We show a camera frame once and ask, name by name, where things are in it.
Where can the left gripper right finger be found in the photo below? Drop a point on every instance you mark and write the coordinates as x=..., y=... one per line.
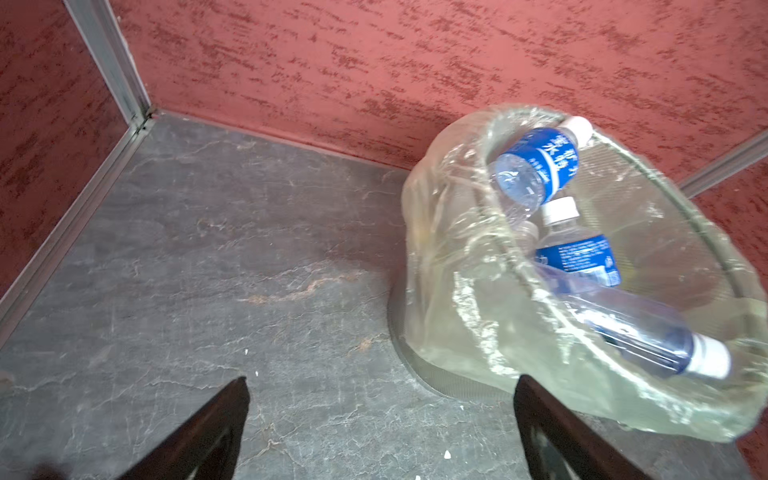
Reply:
x=558, y=444

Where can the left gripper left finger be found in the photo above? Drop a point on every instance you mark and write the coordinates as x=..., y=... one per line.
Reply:
x=205, y=446

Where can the clear crushed bottle white cap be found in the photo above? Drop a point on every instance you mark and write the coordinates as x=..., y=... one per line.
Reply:
x=647, y=333

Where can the crushed blue label bottle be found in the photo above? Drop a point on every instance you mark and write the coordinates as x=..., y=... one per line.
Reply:
x=570, y=246

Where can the blue label bottle white cap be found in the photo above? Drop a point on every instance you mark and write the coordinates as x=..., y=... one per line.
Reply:
x=537, y=166

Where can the mesh bin with plastic liner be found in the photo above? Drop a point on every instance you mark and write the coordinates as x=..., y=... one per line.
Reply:
x=474, y=315

